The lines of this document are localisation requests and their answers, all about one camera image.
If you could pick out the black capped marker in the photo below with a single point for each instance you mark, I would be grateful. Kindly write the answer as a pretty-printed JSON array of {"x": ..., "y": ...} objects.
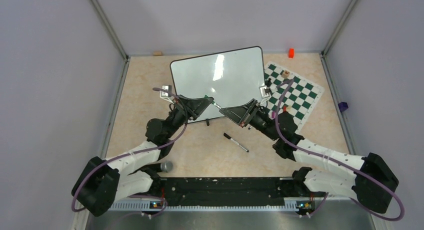
[{"x": 235, "y": 142}]

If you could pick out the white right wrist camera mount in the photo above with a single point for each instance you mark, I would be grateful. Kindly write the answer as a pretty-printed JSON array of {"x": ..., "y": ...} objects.
[{"x": 265, "y": 91}]

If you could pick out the wooden chess cube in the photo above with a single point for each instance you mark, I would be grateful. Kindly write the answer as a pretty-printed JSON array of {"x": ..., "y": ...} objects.
[{"x": 285, "y": 74}]

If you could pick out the small wooden block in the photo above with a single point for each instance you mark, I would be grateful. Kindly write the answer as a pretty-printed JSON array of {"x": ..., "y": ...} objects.
[{"x": 157, "y": 53}]

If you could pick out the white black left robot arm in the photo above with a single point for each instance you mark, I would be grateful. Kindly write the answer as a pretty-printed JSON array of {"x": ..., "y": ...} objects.
[{"x": 105, "y": 181}]

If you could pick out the grey black microphone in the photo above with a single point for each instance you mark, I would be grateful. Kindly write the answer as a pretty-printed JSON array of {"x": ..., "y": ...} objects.
[{"x": 165, "y": 166}]

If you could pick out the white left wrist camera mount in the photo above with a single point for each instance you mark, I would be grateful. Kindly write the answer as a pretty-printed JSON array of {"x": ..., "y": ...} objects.
[{"x": 165, "y": 92}]

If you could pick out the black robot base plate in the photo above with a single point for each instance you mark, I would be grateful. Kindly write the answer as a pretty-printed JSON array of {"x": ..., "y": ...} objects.
[{"x": 227, "y": 191}]

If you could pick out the green white chess mat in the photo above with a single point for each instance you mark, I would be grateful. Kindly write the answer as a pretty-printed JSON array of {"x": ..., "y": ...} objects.
[{"x": 302, "y": 96}]

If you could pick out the orange toy block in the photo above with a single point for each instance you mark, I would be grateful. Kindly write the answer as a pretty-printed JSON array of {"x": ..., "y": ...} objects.
[{"x": 291, "y": 53}]

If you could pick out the aluminium frame rail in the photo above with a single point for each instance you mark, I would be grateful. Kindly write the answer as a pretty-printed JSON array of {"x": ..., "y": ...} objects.
[{"x": 151, "y": 206}]

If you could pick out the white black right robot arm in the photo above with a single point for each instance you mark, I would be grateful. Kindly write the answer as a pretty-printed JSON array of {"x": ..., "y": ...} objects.
[{"x": 367, "y": 180}]

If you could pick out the white whiteboard black frame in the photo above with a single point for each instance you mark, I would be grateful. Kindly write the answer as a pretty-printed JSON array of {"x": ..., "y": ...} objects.
[{"x": 231, "y": 78}]

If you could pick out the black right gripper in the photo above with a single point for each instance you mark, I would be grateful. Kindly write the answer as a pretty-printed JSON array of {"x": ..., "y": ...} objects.
[{"x": 239, "y": 113}]

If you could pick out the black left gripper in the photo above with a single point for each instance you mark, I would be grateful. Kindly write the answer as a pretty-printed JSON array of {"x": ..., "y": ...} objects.
[{"x": 195, "y": 106}]

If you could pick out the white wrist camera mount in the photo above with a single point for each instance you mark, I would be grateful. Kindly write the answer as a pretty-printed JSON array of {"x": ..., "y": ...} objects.
[
  {"x": 265, "y": 91},
  {"x": 165, "y": 92}
]

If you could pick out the purple toy block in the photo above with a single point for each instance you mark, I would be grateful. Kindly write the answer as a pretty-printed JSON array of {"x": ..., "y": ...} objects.
[{"x": 343, "y": 106}]

